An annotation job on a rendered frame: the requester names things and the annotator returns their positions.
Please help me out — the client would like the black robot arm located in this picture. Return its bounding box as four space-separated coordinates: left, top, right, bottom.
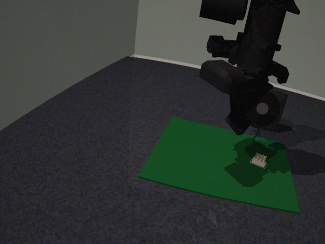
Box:
199 0 300 65

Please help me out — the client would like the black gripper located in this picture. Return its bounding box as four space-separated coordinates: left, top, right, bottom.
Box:
199 28 289 118

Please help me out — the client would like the green circuit board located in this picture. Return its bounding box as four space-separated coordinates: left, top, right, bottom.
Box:
138 117 300 214

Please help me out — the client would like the black cooling fan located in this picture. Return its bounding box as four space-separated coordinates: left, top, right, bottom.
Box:
245 87 288 133

